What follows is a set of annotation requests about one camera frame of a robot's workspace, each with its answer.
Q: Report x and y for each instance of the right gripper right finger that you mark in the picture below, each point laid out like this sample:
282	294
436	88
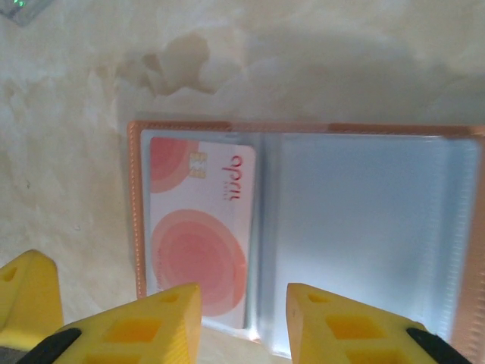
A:
310	333

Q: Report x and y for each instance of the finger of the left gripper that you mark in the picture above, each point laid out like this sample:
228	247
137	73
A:
34	295

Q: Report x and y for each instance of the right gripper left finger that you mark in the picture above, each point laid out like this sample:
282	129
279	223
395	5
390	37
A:
170	322

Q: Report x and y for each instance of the pink circles credit card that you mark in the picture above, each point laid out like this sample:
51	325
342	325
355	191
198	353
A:
197	242

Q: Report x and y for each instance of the pink leather card holder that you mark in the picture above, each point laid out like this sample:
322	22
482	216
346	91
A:
360	227

